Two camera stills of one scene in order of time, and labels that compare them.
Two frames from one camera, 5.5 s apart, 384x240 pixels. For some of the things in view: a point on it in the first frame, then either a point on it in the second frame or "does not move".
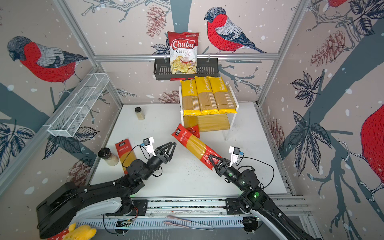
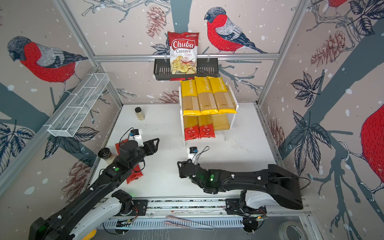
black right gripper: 224,169 → 184,164
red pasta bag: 191,123 does not move
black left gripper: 163,158 → 151,142
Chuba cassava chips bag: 183,47 does not move
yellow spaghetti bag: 225,103 does not move
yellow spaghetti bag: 190,101 does not move
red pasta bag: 199,149 → 206,127
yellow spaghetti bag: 207,99 does not move
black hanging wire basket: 205,67 does not move
